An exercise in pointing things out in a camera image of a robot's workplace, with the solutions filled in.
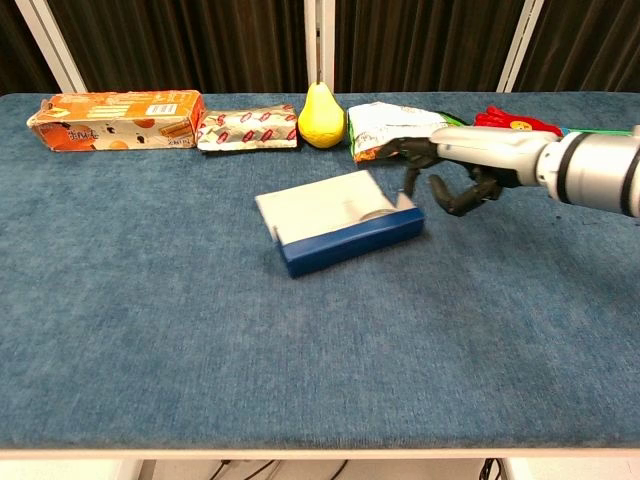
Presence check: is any silver robot right hand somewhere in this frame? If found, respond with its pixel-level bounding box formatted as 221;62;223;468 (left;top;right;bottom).
382;124;549;218

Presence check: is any orange cardboard snack box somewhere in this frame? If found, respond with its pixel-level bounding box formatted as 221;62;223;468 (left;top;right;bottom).
27;89;207;153

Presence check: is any red hand clapper toy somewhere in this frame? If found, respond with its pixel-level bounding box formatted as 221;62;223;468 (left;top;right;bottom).
473;104;634;139

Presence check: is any green white snack bag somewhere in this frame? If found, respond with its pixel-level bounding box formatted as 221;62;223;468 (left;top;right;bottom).
347;101;476;165

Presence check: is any black ribbed partition panel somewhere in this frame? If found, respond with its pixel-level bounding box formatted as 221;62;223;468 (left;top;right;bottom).
0;0;61;96
47;0;307;95
514;0;640;94
333;0;526;94

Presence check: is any yellow pear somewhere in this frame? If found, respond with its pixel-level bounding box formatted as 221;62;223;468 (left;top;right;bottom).
297;81;347;149

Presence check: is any brown white snack packet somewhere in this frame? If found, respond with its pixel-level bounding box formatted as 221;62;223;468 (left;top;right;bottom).
196;103;300;152

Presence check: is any white partition post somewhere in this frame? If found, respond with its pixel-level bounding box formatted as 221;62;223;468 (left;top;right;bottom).
13;0;89;95
303;0;336;95
496;0;545;94

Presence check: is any black cable bundle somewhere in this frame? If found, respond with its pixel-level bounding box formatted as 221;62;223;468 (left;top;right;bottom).
207;458;281;480

